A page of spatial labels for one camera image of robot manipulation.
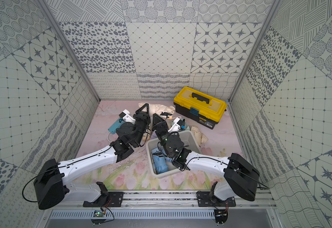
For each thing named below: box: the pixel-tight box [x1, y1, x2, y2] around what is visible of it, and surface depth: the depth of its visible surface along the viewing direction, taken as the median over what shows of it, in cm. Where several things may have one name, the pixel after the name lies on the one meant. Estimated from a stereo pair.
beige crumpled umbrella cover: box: [190, 125, 209, 148], surface depth 97 cm
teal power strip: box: [107, 117, 126, 135], surface depth 103 cm
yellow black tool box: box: [173, 86, 228, 130], surface depth 99 cm
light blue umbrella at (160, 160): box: [151, 147, 173, 174], surface depth 84 cm
